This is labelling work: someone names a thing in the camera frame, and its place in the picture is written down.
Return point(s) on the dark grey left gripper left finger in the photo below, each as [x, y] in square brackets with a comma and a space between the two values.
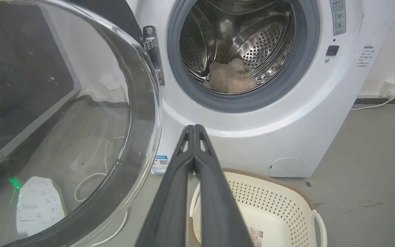
[170, 202]

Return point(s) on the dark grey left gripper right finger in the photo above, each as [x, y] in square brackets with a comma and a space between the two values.
[218, 206]

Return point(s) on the white front-load washing machine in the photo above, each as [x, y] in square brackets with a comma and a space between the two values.
[300, 113]

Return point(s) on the transparent round washing machine door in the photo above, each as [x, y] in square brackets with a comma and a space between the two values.
[81, 113]

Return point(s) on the metal door hinge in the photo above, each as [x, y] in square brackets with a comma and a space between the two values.
[153, 51]

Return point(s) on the cream perforated laundry basket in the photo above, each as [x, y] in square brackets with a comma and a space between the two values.
[279, 209]

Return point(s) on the beige towel in drum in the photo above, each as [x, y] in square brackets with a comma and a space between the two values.
[232, 76]

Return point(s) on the white vented power strip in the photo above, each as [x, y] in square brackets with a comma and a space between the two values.
[38, 206]

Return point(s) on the white wall socket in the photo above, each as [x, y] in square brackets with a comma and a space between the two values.
[392, 87]

